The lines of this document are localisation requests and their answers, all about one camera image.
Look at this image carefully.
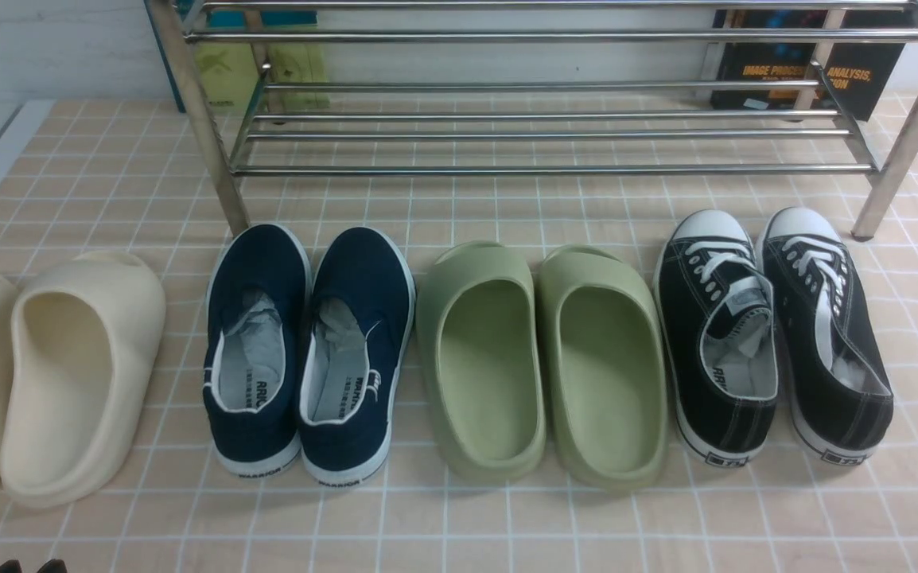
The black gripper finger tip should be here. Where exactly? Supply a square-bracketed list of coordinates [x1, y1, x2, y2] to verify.
[37, 559, 68, 573]
[0, 561, 22, 573]

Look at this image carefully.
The black lace-up sneaker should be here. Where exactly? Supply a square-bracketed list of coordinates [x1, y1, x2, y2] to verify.
[757, 206, 895, 467]
[653, 209, 780, 468]

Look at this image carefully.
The navy canvas shoe left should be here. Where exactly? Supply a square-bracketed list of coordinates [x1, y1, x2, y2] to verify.
[202, 224, 313, 479]

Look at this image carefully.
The navy canvas shoe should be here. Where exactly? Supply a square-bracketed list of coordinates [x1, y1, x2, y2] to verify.
[202, 224, 313, 479]
[297, 226, 415, 487]

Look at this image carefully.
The navy canvas shoe right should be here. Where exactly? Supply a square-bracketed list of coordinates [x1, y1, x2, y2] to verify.
[297, 226, 415, 487]

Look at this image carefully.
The metal shoe rack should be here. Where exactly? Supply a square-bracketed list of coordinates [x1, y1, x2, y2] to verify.
[146, 1, 918, 242]

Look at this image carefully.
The cream foam slipper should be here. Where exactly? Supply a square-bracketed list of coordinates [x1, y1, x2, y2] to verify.
[0, 251, 167, 509]

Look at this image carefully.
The green foam slipper left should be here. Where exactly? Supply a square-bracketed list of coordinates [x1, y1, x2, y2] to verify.
[415, 242, 547, 486]

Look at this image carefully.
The green foam slipper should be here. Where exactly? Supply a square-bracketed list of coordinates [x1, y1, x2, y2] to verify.
[415, 242, 547, 486]
[536, 244, 669, 496]

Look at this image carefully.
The teal yellow box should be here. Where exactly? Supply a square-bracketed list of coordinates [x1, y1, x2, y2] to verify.
[143, 0, 332, 114]

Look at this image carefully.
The green foam slipper right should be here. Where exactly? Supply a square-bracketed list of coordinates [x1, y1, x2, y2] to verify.
[536, 244, 669, 496]

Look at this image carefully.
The black book orange text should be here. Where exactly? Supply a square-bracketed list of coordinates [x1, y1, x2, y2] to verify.
[706, 10, 908, 121]

